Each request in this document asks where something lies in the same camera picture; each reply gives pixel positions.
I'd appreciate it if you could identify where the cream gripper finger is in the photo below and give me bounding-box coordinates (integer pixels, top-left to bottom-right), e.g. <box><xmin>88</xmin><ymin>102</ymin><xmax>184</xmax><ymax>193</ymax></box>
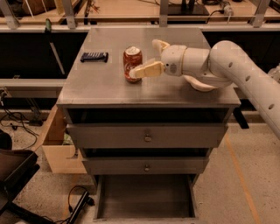
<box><xmin>152</xmin><ymin>39</ymin><xmax>170</xmax><ymax>55</ymax></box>
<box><xmin>129</xmin><ymin>61</ymin><xmax>165</xmax><ymax>79</ymax></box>

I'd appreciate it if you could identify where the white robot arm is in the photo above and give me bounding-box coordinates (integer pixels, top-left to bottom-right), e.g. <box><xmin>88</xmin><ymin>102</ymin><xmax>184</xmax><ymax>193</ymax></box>
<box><xmin>129</xmin><ymin>39</ymin><xmax>280</xmax><ymax>137</ymax></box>

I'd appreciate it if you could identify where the grey metal drawer cabinet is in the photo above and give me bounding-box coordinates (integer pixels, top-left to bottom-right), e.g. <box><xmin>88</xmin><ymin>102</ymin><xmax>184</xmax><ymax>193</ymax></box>
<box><xmin>56</xmin><ymin>27</ymin><xmax>242</xmax><ymax>187</ymax></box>

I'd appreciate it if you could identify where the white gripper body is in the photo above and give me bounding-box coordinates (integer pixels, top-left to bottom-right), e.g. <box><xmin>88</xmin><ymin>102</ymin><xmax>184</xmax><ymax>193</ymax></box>
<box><xmin>161</xmin><ymin>45</ymin><xmax>186</xmax><ymax>76</ymax></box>

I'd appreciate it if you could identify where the dark blue snack bar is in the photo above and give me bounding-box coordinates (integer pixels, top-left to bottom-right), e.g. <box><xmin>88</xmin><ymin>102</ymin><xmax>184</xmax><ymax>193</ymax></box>
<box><xmin>80</xmin><ymin>52</ymin><xmax>109</xmax><ymax>62</ymax></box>

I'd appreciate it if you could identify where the black office chair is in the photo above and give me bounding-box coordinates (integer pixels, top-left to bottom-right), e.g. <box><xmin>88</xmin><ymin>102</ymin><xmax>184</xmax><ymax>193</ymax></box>
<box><xmin>0</xmin><ymin>130</ymin><xmax>54</xmax><ymax>224</ymax></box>

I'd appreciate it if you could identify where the grey open bottom drawer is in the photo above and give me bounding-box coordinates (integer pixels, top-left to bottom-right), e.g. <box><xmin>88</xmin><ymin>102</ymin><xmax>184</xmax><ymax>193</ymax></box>
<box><xmin>94</xmin><ymin>174</ymin><xmax>199</xmax><ymax>224</ymax></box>

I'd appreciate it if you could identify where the white paper bowl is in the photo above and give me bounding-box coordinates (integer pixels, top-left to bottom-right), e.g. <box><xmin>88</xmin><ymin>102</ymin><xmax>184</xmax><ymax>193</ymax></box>
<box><xmin>184</xmin><ymin>75</ymin><xmax>215</xmax><ymax>92</ymax></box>

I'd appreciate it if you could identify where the wooden open box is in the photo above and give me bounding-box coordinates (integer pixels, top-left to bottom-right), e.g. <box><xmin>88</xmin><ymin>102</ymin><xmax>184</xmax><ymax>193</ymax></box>
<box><xmin>40</xmin><ymin>106</ymin><xmax>86</xmax><ymax>174</ymax></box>

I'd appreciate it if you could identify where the grey top drawer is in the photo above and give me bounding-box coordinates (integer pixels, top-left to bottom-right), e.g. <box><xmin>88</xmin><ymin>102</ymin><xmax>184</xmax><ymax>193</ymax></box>
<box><xmin>66</xmin><ymin>123</ymin><xmax>228</xmax><ymax>149</ymax></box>

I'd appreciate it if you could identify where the black power strip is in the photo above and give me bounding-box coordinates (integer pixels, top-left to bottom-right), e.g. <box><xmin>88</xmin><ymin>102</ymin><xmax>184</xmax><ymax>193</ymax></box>
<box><xmin>66</xmin><ymin>192</ymin><xmax>95</xmax><ymax>224</ymax></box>

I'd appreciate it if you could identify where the red coca-cola can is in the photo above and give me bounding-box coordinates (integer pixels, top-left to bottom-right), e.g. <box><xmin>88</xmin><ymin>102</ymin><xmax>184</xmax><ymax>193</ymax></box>
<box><xmin>123</xmin><ymin>45</ymin><xmax>143</xmax><ymax>83</ymax></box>

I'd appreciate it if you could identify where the green handled tool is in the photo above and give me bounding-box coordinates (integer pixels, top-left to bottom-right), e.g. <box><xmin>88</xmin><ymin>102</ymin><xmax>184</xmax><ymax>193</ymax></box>
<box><xmin>45</xmin><ymin>18</ymin><xmax>66</xmax><ymax>75</ymax></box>

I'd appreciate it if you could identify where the grey middle drawer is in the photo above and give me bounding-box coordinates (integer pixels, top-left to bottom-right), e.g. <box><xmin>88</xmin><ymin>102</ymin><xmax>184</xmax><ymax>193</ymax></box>
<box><xmin>82</xmin><ymin>157</ymin><xmax>209</xmax><ymax>175</ymax></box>

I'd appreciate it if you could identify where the black floor cable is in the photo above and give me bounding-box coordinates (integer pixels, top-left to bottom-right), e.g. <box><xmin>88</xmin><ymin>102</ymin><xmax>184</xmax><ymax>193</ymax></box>
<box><xmin>0</xmin><ymin>90</ymin><xmax>39</xmax><ymax>151</ymax></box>

